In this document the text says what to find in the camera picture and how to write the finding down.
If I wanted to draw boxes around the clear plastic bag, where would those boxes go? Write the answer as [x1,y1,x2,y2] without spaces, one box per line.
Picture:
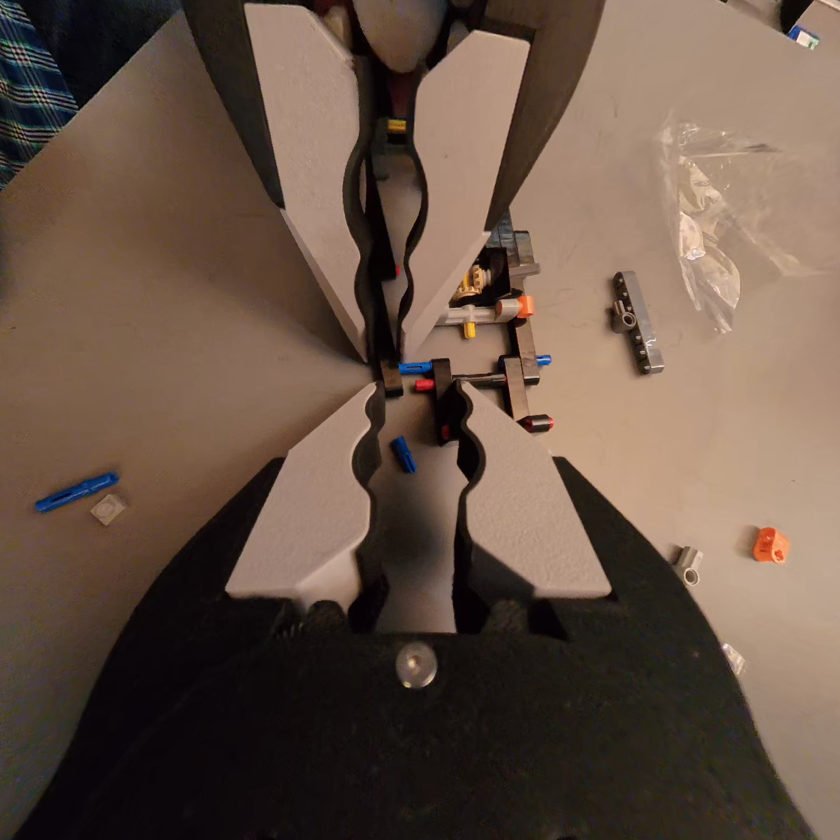
[653,112,821,334]

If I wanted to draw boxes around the lego chassis assembly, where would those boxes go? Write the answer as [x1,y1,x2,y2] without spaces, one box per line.
[384,115,555,448]

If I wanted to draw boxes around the person's trousers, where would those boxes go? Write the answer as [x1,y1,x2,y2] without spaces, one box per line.
[20,0,183,109]

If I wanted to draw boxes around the person's left hand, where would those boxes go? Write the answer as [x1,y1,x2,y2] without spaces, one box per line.
[375,64,422,120]

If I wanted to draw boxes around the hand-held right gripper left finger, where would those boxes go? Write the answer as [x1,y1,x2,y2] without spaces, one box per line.
[223,381,389,632]

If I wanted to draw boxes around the grey lego beam with connector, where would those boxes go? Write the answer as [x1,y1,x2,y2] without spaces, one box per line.
[613,270,665,376]

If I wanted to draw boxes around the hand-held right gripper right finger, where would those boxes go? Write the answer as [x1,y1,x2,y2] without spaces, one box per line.
[451,379,616,634]

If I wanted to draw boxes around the long blue lego pin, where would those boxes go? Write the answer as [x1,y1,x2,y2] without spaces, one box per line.
[34,471,121,514]

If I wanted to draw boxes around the person's plaid shirt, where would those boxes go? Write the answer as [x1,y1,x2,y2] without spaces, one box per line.
[0,0,78,190]

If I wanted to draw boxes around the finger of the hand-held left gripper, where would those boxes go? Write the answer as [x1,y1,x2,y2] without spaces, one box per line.
[243,2,380,364]
[398,28,532,357]

